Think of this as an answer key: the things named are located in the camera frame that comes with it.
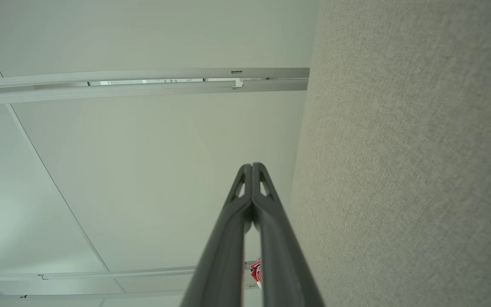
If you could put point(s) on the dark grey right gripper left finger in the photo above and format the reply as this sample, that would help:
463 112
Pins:
222 256

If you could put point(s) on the grey double metal partition post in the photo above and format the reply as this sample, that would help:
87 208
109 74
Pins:
143 89

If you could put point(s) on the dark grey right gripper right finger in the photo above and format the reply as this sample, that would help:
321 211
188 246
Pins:
284 264

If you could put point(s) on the red white jersey shirt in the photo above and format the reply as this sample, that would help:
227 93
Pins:
255 272

